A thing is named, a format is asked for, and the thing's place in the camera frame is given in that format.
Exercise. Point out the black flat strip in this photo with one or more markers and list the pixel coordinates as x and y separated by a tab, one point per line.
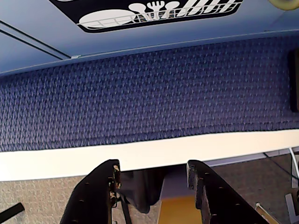
11	210

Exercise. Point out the yellow wooden board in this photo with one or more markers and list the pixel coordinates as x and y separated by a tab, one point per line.
177	212

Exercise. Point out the white metal bracket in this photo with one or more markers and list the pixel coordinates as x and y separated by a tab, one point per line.
290	207

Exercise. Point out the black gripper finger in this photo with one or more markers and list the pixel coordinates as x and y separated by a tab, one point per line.
91	196
219	196

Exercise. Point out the blue-grey toy play kitchen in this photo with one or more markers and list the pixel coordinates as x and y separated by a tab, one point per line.
187	37

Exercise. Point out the dishwasher door with dish decal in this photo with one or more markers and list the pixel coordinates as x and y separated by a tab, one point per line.
187	35

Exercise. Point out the dark rectangular block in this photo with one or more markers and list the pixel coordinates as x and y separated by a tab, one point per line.
294	79

